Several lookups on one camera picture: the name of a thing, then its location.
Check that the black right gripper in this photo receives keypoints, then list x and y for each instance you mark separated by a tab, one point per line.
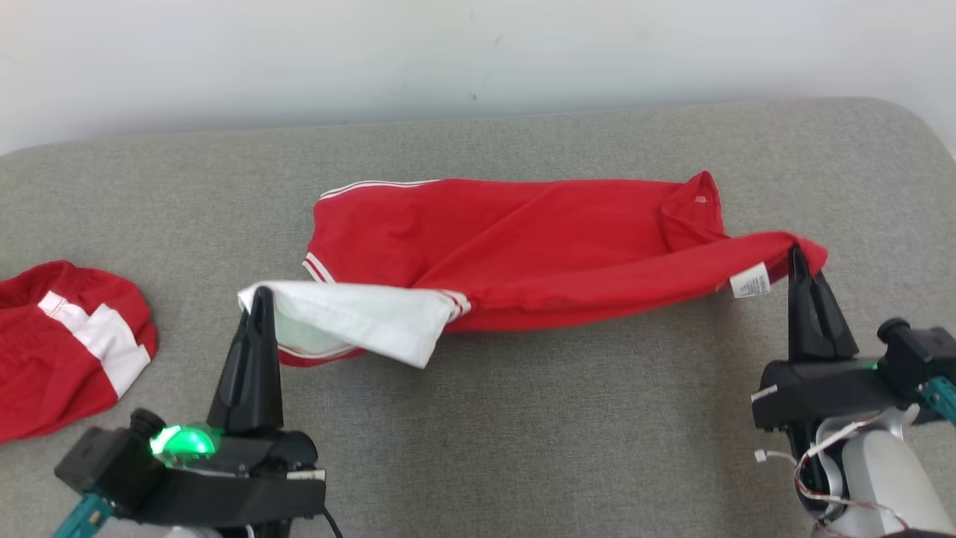
821	388

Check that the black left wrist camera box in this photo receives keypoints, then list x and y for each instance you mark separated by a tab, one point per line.
104	463

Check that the teal camera bracket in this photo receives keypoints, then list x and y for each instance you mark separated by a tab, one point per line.
78	519
942	396

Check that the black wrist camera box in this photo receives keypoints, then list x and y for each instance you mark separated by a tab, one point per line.
922	351
104	463

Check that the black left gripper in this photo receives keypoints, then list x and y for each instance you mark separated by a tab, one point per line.
239	493

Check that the teal left camera bracket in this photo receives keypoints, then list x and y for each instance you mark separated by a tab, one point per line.
78	519

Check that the teal right camera bracket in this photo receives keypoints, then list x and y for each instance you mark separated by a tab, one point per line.
942	396

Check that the red white t-shirt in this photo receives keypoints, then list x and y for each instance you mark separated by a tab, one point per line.
523	246

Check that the red white shorts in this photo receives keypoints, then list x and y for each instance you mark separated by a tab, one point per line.
45	366

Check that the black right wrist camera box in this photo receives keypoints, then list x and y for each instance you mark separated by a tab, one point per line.
922	351

